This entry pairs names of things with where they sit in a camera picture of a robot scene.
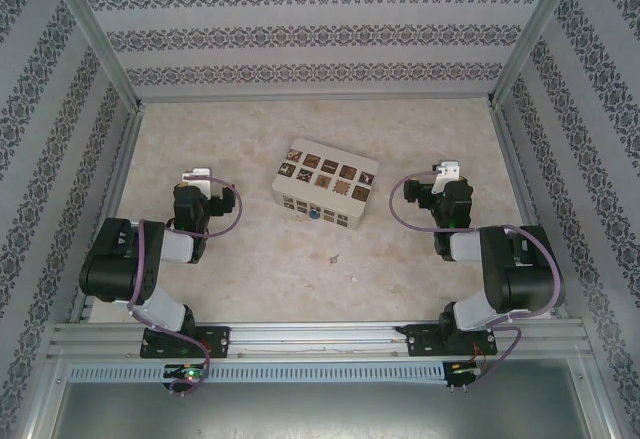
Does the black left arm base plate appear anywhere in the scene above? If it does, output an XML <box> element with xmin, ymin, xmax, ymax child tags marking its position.
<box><xmin>139</xmin><ymin>324</ymin><xmax>232</xmax><ymax>360</ymax></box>

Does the white wooden box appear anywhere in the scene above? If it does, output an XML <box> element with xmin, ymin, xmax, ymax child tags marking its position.
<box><xmin>271</xmin><ymin>137</ymin><xmax>381</xmax><ymax>231</ymax></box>

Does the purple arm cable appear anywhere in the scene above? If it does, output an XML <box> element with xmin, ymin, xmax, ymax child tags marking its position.
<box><xmin>389</xmin><ymin>170</ymin><xmax>565</xmax><ymax>391</ymax></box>
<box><xmin>126</xmin><ymin>176</ymin><xmax>245</xmax><ymax>396</ymax></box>

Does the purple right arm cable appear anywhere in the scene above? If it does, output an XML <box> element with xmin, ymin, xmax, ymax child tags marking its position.
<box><xmin>389</xmin><ymin>170</ymin><xmax>565</xmax><ymax>391</ymax></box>

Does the aluminium mounting rail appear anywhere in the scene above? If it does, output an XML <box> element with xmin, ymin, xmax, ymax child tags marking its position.
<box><xmin>47</xmin><ymin>319</ymin><xmax>595</xmax><ymax>361</ymax></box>

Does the grey sheet metal tray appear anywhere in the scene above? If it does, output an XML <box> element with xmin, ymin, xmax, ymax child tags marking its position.
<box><xmin>47</xmin><ymin>378</ymin><xmax>604</xmax><ymax>439</ymax></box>

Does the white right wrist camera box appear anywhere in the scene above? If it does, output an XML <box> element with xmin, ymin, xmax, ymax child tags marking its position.
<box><xmin>431</xmin><ymin>160</ymin><xmax>462</xmax><ymax>196</ymax></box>

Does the aluminium frame post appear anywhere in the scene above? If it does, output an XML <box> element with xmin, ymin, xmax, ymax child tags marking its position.
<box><xmin>42</xmin><ymin>0</ymin><xmax>147</xmax><ymax>113</ymax></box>
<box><xmin>486</xmin><ymin>0</ymin><xmax>587</xmax><ymax>108</ymax></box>

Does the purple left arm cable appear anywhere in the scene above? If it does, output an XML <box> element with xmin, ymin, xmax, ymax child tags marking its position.
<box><xmin>126</xmin><ymin>176</ymin><xmax>245</xmax><ymax>396</ymax></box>

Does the white slotted cable duct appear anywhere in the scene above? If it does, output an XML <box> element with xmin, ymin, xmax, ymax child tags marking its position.
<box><xmin>67</xmin><ymin>361</ymin><xmax>447</xmax><ymax>385</ymax></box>

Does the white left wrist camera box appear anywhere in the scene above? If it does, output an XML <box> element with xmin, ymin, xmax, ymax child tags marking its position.
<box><xmin>180</xmin><ymin>166</ymin><xmax>214</xmax><ymax>194</ymax></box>

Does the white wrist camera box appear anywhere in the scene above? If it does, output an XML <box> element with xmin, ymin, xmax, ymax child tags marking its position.
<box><xmin>180</xmin><ymin>166</ymin><xmax>214</xmax><ymax>194</ymax></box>
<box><xmin>431</xmin><ymin>160</ymin><xmax>462</xmax><ymax>196</ymax></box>

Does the aluminium table side rail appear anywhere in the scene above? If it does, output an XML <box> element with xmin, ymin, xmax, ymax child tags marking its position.
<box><xmin>487</xmin><ymin>101</ymin><xmax>585</xmax><ymax>321</ymax></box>
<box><xmin>67</xmin><ymin>106</ymin><xmax>147</xmax><ymax>325</ymax></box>

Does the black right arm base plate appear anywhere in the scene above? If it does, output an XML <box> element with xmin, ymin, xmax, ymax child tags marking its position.
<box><xmin>401</xmin><ymin>323</ymin><xmax>499</xmax><ymax>359</ymax></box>

